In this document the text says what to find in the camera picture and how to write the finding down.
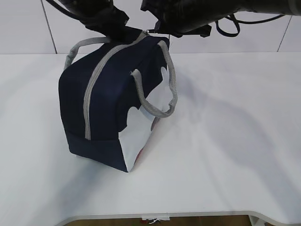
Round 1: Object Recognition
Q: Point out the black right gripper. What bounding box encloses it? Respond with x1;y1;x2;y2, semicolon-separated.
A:
141;0;238;38

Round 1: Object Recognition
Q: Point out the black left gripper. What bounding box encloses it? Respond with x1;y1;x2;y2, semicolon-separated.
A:
59;0;141;42

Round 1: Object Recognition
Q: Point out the navy blue lunch bag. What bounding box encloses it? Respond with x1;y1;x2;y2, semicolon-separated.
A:
58;31;178;172

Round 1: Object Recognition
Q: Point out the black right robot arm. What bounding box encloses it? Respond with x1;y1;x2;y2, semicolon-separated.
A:
141;0;301;38

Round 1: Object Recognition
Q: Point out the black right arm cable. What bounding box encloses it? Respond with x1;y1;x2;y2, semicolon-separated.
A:
215;13;286;38

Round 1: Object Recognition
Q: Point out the white bracket under table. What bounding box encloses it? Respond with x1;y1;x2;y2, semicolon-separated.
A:
141;213;170;224

